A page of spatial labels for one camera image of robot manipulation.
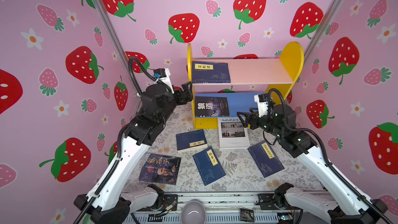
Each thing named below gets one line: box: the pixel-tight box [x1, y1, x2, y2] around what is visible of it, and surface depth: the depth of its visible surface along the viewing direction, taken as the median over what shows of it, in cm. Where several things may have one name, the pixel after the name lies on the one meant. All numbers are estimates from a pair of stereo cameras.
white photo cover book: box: [217, 117, 251, 149], surface depth 95 cm
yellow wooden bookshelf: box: [187, 42, 305, 130], surface depth 79 cm
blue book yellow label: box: [192, 146, 226, 187], surface depth 87 cm
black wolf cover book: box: [194, 95, 230, 118], surface depth 95 cm
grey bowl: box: [180, 200, 207, 224], surface depth 71 cm
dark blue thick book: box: [191, 61, 232, 84], surface depth 75 cm
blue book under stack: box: [175, 129, 209, 153], surface depth 97 cm
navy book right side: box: [247, 140, 285, 178], surface depth 88 cm
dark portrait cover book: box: [138, 152, 182, 186], surface depth 85 cm
